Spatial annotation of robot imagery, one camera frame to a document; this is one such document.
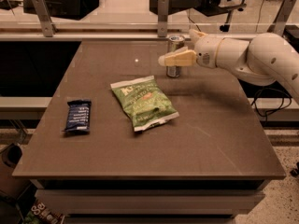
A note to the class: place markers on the right metal railing bracket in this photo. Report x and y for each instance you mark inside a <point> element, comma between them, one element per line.
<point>284,12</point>

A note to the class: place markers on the middle metal railing bracket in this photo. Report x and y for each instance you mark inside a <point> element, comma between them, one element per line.
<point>163,6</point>

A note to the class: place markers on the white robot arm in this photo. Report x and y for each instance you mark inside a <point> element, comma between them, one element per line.
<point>265,59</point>

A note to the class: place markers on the blue snack bar wrapper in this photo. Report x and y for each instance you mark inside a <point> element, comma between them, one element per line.
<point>78,117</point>

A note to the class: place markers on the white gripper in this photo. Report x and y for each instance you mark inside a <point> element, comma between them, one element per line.
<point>206,52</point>

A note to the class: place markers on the green chips bag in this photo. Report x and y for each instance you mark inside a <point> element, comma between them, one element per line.
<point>144,103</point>

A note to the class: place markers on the brown cardboard box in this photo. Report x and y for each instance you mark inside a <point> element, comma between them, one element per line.
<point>10,186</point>

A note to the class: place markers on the metal railing bracket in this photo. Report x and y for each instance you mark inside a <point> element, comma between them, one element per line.
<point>47,26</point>
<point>163,6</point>
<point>284,12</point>

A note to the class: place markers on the left metal railing bracket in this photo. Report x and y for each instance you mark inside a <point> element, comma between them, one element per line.
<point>47,26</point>

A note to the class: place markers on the magazine under table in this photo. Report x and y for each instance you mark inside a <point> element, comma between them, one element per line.
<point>41,214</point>

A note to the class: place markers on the black box left background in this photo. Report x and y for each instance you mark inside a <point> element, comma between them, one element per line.
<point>61,0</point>

